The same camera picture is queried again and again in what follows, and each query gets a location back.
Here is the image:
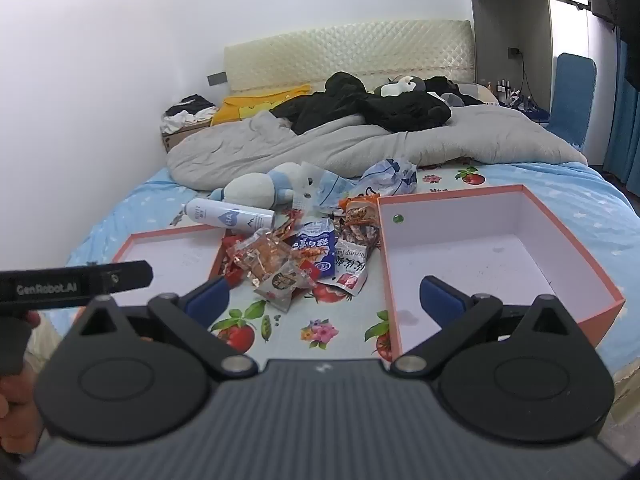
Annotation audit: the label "grey duvet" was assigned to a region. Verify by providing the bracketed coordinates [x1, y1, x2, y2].
[166, 107, 588, 192]

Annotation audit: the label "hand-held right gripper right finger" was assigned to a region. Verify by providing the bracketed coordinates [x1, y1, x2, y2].
[390, 275, 563, 376]

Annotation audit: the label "black clothing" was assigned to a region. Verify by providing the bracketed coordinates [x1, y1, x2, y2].
[270, 71, 453, 136]

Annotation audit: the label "white spray bottle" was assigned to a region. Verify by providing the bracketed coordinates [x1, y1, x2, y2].
[182, 197, 276, 233]

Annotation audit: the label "blue chair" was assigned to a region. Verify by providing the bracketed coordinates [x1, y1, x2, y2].
[547, 52, 598, 151]

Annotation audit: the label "orange clear snack packet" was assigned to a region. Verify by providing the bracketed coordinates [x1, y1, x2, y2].
[227, 229, 297, 283]

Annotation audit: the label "yellow cloth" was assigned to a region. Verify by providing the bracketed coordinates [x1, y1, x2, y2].
[210, 85, 313, 127]

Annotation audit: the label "group of small bottles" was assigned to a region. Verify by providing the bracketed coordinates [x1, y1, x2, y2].
[480, 77, 521, 106]

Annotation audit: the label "blue curtain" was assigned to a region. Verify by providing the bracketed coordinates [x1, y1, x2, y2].
[602, 35, 640, 196]

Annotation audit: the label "person's left hand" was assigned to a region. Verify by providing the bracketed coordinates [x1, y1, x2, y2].
[0, 367, 47, 456]

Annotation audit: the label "white red snack packet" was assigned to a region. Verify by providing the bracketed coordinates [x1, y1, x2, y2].
[332, 237, 372, 297]

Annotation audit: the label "fruit printed bed sheet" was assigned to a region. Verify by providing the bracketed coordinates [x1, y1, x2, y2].
[165, 160, 491, 366]

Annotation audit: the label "shallow pink box lid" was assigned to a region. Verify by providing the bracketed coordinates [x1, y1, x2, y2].
[111, 224, 228, 301]

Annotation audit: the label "blue white snack packet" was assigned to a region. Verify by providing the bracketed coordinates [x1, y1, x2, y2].
[291, 219, 337, 278]

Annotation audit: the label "clear brown snack packet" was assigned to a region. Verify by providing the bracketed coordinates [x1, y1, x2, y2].
[254, 260, 316, 313]

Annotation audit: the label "black white clothes pile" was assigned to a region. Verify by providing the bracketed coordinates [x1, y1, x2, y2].
[160, 94, 219, 133]

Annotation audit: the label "brown cardboard box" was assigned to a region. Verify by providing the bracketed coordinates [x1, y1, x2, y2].
[160, 120, 213, 153]

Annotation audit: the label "dark hanging clothes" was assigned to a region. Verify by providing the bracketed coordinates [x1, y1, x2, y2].
[585, 0, 640, 91]

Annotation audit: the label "black charger with cable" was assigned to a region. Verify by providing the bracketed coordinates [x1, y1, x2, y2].
[507, 46, 533, 103]

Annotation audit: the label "clear light blue plastic bag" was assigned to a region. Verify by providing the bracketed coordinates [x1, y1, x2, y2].
[292, 160, 358, 221]

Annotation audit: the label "white blue plush toy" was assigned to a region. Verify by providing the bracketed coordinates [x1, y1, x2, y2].
[209, 161, 321, 208]

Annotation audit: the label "cream quilted headboard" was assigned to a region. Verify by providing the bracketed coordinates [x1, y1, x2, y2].
[223, 20, 475, 96]

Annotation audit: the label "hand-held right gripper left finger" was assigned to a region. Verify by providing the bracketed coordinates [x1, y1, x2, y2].
[80, 276, 256, 376]

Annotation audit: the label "orange white snack packet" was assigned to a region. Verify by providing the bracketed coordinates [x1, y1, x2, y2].
[342, 194, 383, 251]

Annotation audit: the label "orange cardboard box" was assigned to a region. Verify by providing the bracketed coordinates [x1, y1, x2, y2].
[376, 184, 626, 361]

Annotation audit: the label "light blue bed sheet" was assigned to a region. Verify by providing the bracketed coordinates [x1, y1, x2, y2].
[65, 157, 636, 361]

